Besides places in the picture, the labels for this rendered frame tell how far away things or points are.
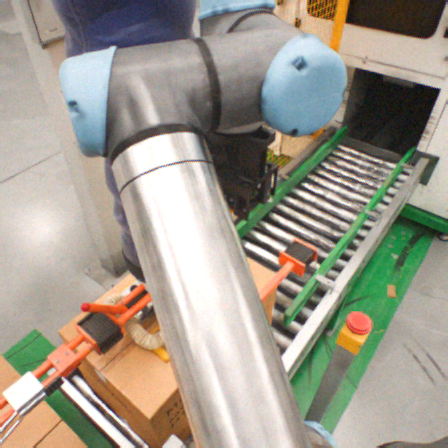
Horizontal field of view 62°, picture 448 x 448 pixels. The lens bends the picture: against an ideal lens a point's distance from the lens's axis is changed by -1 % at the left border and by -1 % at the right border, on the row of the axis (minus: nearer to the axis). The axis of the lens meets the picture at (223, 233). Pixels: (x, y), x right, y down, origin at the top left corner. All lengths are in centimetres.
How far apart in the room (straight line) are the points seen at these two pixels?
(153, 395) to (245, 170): 75
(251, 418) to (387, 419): 198
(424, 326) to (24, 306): 242
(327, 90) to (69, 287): 243
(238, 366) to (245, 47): 23
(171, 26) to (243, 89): 38
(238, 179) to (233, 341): 29
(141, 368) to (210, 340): 90
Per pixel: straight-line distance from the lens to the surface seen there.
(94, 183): 209
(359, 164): 268
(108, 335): 102
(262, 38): 33
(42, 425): 161
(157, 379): 111
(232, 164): 50
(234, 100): 31
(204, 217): 25
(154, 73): 29
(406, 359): 241
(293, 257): 115
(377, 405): 223
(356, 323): 113
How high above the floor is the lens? 195
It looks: 45 degrees down
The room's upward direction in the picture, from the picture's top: straight up
